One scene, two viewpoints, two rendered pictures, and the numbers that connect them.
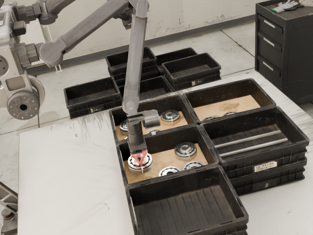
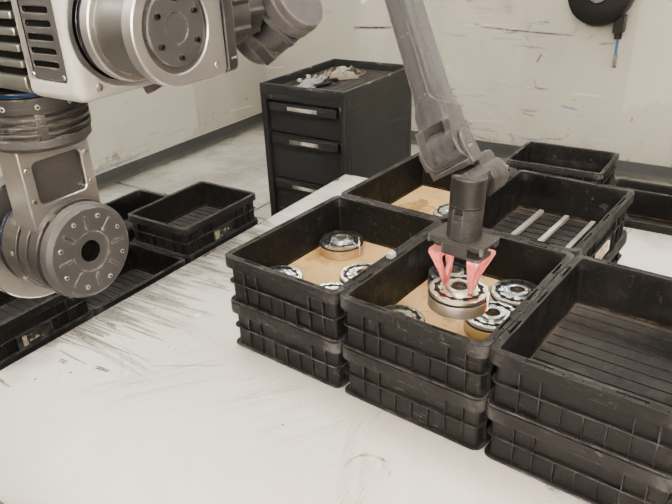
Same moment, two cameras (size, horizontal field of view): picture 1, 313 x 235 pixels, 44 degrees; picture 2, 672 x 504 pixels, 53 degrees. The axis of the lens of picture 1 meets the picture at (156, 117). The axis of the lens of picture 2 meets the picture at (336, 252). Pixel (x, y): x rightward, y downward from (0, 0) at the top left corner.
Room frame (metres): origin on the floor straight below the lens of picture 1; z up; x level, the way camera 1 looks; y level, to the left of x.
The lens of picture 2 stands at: (0.67, 0.94, 1.55)
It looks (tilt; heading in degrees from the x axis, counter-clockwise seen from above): 27 degrees down; 316
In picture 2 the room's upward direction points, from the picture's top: 2 degrees counter-clockwise
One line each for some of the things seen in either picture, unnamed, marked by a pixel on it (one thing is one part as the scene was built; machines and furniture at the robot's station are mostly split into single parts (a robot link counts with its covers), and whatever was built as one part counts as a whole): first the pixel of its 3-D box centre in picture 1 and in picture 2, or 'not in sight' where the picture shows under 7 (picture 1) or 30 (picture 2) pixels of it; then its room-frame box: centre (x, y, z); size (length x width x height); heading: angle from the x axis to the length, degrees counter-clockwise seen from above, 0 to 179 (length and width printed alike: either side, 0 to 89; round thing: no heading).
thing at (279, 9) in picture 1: (285, 5); (310, 81); (2.93, -1.14, 0.88); 0.25 x 0.19 x 0.03; 101
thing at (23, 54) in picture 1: (25, 54); (220, 12); (1.36, 0.44, 1.45); 0.09 x 0.08 x 0.12; 11
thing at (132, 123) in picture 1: (135, 124); (469, 188); (1.24, 0.08, 1.15); 0.07 x 0.06 x 0.07; 100
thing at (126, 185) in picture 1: (165, 155); (461, 279); (1.31, -0.01, 0.92); 0.40 x 0.30 x 0.02; 97
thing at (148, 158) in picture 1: (139, 160); (458, 289); (1.24, 0.09, 0.97); 0.10 x 0.10 x 0.01
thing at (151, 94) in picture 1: (146, 107); (122, 314); (2.66, 0.06, 0.31); 0.40 x 0.30 x 0.34; 101
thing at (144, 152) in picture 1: (138, 152); (466, 265); (1.23, 0.09, 1.02); 0.07 x 0.07 x 0.09; 6
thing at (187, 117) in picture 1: (152, 126); (337, 262); (1.60, 0.03, 0.87); 0.40 x 0.30 x 0.11; 97
